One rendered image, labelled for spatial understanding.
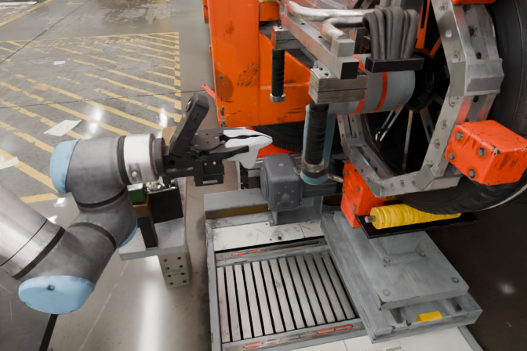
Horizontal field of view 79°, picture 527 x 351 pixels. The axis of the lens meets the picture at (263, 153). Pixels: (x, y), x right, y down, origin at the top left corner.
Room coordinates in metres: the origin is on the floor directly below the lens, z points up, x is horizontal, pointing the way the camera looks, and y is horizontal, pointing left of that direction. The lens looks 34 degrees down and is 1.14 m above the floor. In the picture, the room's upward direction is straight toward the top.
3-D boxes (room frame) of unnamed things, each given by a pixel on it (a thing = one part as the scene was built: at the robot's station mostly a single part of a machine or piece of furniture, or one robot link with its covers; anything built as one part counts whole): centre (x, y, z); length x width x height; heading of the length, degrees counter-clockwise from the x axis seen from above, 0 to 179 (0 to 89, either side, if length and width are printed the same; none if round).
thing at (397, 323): (0.78, -0.47, 0.13); 0.50 x 0.36 x 0.10; 10
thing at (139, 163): (0.48, 0.21, 0.81); 0.10 x 0.05 x 0.09; 10
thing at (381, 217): (0.65, -0.42, 0.51); 0.29 x 0.06 x 0.06; 100
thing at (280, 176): (1.05, -0.20, 0.26); 0.42 x 0.18 x 0.35; 100
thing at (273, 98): (0.87, -0.04, 0.83); 0.04 x 0.04 x 0.16
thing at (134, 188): (0.59, 0.30, 0.64); 0.04 x 0.04 x 0.04; 10
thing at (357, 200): (0.76, -0.34, 0.48); 0.16 x 0.12 x 0.17; 100
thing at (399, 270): (0.78, -0.47, 0.32); 0.40 x 0.30 x 0.28; 10
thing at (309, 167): (0.54, -0.10, 0.83); 0.04 x 0.04 x 0.16
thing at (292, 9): (0.82, -0.16, 1.03); 0.19 x 0.18 x 0.11; 100
